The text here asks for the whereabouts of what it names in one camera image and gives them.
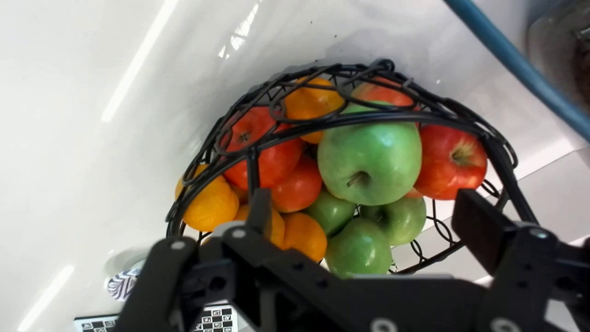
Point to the orange fruit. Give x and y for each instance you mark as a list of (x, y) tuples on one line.
[(208, 203), (304, 233), (276, 231), (313, 102)]

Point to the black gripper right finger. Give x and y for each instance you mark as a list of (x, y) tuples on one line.
[(527, 264)]

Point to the large green apple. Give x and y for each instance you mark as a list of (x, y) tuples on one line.
[(369, 163)]

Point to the small white patterned cup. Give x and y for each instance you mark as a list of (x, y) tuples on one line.
[(122, 282)]

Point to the black white marker sheet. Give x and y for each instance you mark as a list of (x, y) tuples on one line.
[(92, 323)]

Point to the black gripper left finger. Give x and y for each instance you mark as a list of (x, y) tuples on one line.
[(158, 277)]

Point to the red-yellow apple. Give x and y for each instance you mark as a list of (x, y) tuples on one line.
[(380, 92)]

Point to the red apple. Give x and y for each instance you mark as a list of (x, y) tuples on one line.
[(269, 163), (297, 185), (452, 161)]

